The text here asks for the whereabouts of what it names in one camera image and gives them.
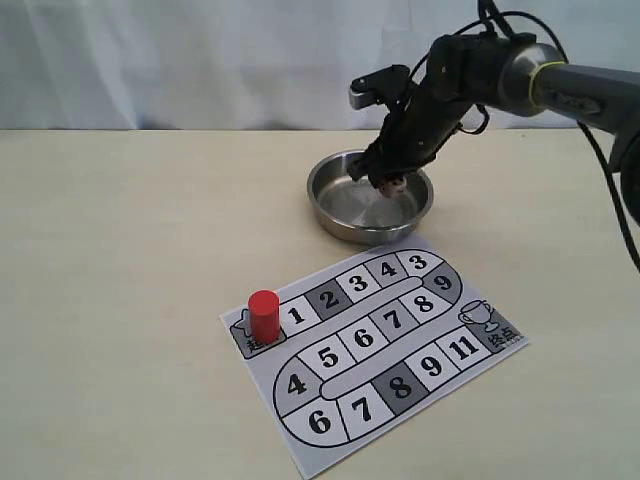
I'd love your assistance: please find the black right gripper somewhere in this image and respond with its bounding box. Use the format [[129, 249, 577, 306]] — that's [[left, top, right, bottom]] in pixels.
[[349, 34, 505, 189]]

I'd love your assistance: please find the wooden die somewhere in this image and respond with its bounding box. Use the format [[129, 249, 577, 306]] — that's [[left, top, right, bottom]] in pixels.
[[378, 176, 406, 198]]

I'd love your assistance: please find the red cylinder game piece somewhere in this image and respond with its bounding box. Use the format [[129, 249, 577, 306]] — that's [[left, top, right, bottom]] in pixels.
[[248, 290, 280, 344]]

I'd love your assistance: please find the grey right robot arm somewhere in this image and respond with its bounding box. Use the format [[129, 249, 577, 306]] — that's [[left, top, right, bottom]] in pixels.
[[347, 34, 639, 219]]

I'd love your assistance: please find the steel bowl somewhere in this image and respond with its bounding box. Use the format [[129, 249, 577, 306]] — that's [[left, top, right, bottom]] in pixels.
[[306, 150, 435, 246]]

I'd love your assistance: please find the paper game board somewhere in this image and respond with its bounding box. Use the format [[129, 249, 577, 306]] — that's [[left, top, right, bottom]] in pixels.
[[221, 234, 528, 479]]

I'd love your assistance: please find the white backdrop curtain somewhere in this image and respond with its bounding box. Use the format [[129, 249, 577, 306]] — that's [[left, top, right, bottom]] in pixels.
[[0, 0, 640, 132]]

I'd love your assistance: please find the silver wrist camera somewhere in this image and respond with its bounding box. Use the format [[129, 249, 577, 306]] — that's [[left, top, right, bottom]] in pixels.
[[348, 64, 410, 110]]

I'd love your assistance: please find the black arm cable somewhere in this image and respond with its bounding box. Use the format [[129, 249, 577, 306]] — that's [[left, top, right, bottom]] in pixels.
[[399, 0, 640, 275]]

